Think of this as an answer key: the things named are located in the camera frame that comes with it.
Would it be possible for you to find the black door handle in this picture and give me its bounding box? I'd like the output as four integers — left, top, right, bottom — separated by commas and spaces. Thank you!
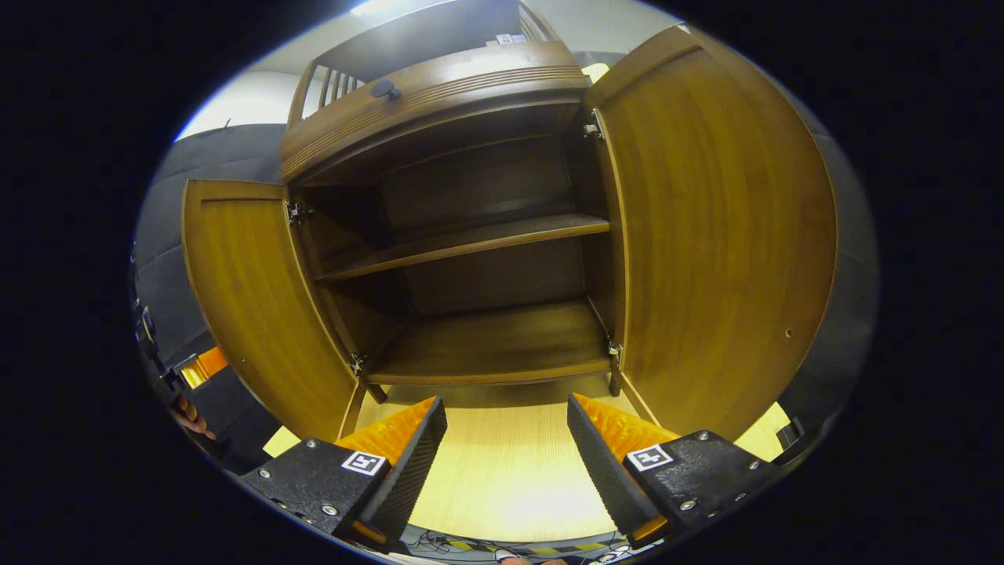
775, 416, 809, 454

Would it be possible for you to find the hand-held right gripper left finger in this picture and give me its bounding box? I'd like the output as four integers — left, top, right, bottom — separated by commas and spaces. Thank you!
239, 396, 448, 550

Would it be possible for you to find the wooden cabinet shelf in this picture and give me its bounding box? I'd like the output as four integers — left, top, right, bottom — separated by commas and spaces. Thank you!
314, 213, 611, 283

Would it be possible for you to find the large ceiling light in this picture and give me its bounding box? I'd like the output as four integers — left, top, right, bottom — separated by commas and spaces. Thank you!
349, 0, 440, 18

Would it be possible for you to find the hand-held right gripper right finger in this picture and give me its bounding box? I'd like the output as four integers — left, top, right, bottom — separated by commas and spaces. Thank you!
566, 392, 781, 550

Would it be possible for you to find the wooden shoe cabinet door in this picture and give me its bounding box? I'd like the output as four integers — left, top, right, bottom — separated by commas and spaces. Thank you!
584, 24, 838, 442
182, 179, 369, 442

